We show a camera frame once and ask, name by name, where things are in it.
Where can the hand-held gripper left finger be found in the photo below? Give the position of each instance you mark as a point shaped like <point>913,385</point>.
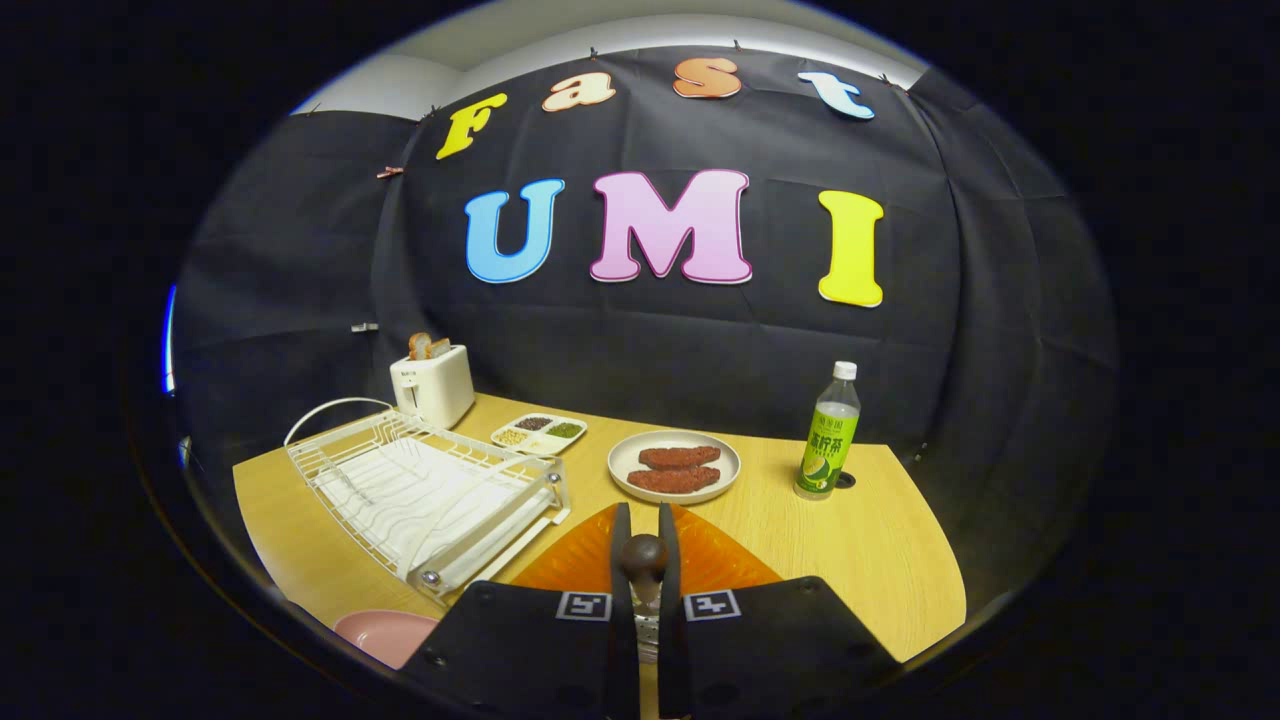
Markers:
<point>520,660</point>

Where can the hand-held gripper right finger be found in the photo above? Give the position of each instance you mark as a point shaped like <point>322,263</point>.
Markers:
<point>780,660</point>

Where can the pink plate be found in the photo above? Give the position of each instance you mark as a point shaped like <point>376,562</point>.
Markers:
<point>385,635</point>

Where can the white plate with patties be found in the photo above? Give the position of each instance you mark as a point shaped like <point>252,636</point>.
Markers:
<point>625,460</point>

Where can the brown meat patty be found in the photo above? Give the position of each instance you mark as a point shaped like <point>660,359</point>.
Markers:
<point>675,480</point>
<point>680,457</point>

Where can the green label drink bottle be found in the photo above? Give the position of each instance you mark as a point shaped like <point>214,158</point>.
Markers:
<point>828,450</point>

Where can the white sectioned tray with beans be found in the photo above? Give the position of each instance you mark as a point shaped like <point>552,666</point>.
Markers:
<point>540,434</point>

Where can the white toaster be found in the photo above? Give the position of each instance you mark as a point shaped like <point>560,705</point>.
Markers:
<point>440,390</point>

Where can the black backdrop cloth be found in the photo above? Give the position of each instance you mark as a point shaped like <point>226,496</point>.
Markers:
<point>700,350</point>

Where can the toasted bread slice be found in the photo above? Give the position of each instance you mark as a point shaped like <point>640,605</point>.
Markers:
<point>419,346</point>
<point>440,348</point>

